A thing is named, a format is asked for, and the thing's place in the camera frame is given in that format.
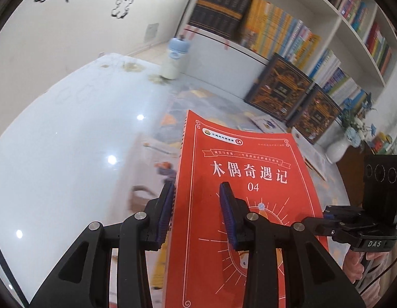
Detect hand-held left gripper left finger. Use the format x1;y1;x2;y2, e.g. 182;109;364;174
30;182;177;308

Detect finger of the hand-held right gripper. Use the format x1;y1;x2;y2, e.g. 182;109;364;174
323;205;362;220
302;216;346;242

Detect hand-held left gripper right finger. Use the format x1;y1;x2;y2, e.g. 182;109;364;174
218;182;348;308

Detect red ornate border book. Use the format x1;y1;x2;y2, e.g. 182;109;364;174
163;109;330;308

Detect row of colourful shelf books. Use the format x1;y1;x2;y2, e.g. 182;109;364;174
298;0;394;76

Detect person's right hand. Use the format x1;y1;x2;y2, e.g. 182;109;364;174
343;249;393;284

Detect brown wooden cabinet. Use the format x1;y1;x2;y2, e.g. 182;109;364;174
336;141;397;206

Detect white illustrated picture book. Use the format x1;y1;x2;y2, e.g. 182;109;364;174
129;133;181;270

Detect white ribbed vase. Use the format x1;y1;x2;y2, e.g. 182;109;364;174
325;134;350;164

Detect blue white artificial flowers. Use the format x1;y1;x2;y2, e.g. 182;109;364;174
339;98;379;143

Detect white book with robed figure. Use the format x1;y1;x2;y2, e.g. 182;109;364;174
249;116;284;134

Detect dark ornate encyclopedia book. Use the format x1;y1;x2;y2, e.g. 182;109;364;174
286;85;344;146
244;52;315;120

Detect water bottle with blue lid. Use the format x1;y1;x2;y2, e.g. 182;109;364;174
161;37;191;81

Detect white bookshelf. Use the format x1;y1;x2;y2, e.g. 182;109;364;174
173;0;397;129

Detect dark boxed book set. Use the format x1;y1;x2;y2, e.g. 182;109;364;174
188;0;257;40

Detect black cable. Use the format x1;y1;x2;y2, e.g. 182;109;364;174
362;253;397;297

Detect grey wall panel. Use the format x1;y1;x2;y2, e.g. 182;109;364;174
143;22;160;43

